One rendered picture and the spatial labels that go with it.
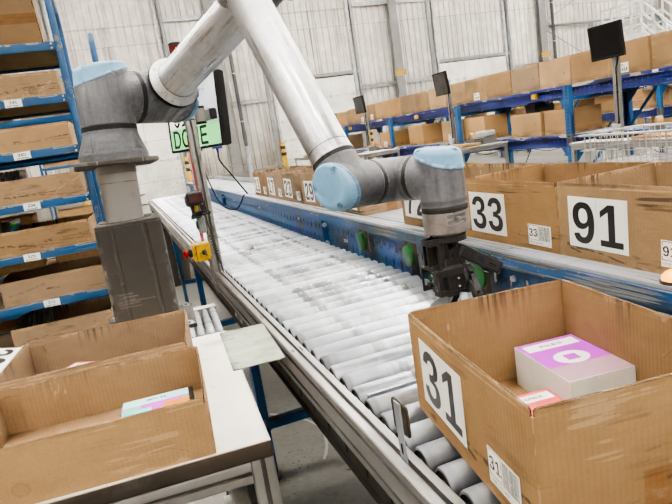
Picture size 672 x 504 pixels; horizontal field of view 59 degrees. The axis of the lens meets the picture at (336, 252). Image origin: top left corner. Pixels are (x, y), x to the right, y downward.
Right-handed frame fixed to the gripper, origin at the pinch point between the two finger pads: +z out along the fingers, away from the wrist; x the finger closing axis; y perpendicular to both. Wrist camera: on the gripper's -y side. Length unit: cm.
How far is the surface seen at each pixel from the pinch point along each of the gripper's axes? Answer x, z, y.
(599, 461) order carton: 54, -4, 18
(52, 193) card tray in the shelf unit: -166, -36, 86
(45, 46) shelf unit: -162, -93, 76
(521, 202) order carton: -17.3, -19.6, -28.8
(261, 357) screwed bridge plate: -28.5, 5.1, 37.9
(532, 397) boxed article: 30.2, 1.4, 8.1
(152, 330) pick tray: -52, -1, 60
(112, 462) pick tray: 8, 2, 70
